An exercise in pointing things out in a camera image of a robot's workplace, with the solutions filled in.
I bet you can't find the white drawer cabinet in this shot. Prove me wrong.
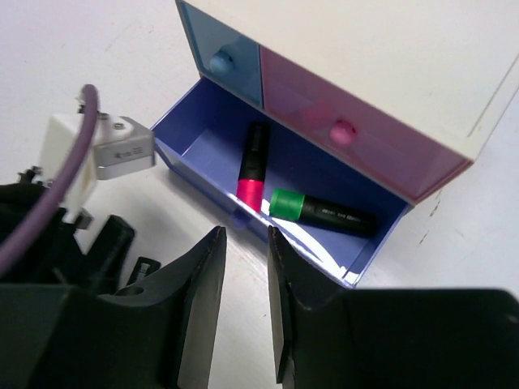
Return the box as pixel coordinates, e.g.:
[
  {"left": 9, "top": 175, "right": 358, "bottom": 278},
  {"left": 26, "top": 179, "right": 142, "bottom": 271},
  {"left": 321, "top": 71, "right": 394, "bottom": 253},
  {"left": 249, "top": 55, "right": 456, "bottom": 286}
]
[{"left": 174, "top": 0, "right": 519, "bottom": 207}]

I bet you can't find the light blue small drawer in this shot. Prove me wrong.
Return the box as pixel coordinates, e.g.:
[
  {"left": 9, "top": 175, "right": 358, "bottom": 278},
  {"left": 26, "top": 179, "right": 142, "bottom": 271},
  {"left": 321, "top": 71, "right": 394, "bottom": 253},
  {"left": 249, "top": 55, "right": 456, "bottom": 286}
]
[{"left": 177, "top": 1, "right": 263, "bottom": 108}]

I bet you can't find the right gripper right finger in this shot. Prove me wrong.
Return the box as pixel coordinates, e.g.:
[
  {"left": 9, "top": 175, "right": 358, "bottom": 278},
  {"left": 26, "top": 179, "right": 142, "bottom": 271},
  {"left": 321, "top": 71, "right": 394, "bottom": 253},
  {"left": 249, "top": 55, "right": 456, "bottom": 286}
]
[{"left": 268, "top": 228, "right": 518, "bottom": 388}]

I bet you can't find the green cap black highlighter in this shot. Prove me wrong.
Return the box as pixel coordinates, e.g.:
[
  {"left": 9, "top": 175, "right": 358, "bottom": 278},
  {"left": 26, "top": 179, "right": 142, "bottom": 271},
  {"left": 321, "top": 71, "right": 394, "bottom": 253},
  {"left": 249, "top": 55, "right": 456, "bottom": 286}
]
[{"left": 268, "top": 188, "right": 378, "bottom": 237}]

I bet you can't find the pink small drawer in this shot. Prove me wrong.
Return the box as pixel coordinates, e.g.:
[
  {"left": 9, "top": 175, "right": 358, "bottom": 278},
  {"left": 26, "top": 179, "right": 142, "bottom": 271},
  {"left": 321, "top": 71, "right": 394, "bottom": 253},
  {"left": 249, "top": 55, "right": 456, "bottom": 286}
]
[{"left": 260, "top": 49, "right": 470, "bottom": 203}]

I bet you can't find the pink cap black highlighter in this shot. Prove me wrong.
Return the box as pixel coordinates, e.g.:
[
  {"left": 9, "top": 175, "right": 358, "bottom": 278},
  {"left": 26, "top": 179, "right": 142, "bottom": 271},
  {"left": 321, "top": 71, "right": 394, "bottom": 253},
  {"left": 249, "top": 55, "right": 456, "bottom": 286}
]
[{"left": 236, "top": 122, "right": 271, "bottom": 212}]

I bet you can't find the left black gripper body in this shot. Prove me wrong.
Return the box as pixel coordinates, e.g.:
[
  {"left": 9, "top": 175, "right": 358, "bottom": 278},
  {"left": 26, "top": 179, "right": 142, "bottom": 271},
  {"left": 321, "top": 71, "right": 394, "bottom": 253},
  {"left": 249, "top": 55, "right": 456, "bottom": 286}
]
[{"left": 1, "top": 166, "right": 135, "bottom": 288}]

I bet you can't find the blue wide drawer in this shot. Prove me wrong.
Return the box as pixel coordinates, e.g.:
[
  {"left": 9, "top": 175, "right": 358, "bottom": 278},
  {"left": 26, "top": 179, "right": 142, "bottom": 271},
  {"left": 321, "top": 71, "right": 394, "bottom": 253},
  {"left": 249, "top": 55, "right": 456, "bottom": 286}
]
[{"left": 153, "top": 79, "right": 409, "bottom": 287}]

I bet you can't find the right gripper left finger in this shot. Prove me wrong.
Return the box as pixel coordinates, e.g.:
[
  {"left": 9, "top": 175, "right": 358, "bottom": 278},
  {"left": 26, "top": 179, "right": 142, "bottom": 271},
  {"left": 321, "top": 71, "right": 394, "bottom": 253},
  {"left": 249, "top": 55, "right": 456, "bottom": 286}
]
[{"left": 1, "top": 227, "right": 227, "bottom": 388}]

